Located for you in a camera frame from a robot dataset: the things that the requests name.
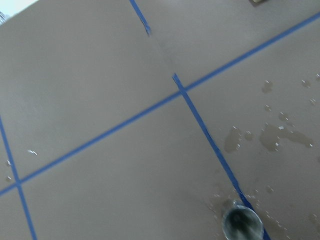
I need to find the steel double jigger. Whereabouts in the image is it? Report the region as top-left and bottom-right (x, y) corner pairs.
(221, 199), (264, 240)

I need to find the bamboo cutting board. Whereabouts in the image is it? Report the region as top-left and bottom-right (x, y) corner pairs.
(250, 0), (264, 5)

